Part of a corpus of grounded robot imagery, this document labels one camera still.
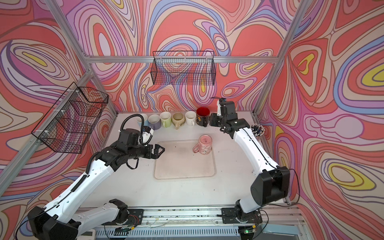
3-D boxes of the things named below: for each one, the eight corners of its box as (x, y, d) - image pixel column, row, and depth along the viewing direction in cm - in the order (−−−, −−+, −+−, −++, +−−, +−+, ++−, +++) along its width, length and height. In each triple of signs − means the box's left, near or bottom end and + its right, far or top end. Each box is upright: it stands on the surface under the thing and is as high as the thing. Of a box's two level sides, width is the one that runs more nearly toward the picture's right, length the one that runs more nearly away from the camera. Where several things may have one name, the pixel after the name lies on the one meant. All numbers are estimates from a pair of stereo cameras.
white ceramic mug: (185, 129, 110) (184, 120, 103) (185, 119, 117) (185, 111, 109) (196, 129, 110) (196, 120, 103) (196, 119, 117) (196, 111, 109)
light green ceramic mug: (160, 131, 109) (158, 123, 102) (162, 120, 117) (160, 111, 109) (171, 131, 109) (169, 123, 102) (172, 120, 117) (171, 111, 109)
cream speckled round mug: (172, 130, 109) (171, 123, 103) (174, 119, 116) (173, 112, 110) (184, 130, 109) (184, 123, 103) (185, 119, 116) (184, 112, 110)
